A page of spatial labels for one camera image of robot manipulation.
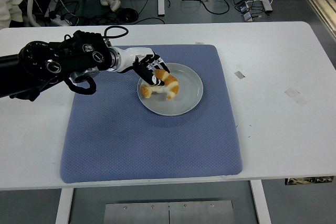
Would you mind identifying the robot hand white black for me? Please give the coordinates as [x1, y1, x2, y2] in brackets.
[116, 47, 171, 87]

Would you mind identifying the croissant bread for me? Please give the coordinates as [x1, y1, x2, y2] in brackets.
[141, 68, 181, 101]

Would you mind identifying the grey round plate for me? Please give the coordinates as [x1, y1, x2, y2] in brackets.
[137, 62, 204, 116]

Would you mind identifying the grey metal plate with screws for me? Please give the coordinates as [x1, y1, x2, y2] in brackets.
[103, 200, 235, 224]

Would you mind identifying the white power strip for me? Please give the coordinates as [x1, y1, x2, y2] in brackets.
[48, 11, 69, 27]

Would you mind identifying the blue quilted mat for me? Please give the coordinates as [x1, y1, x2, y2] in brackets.
[59, 45, 243, 184]

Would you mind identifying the white garment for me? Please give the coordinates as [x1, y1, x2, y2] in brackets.
[0, 0, 24, 29]

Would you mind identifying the white table leg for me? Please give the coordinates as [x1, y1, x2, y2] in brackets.
[55, 187, 75, 224]
[249, 179, 272, 224]

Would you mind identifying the clear tape piece large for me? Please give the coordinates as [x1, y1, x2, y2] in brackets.
[284, 87, 308, 106]

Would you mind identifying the black round cable coil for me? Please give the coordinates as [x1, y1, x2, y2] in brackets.
[115, 7, 139, 23]

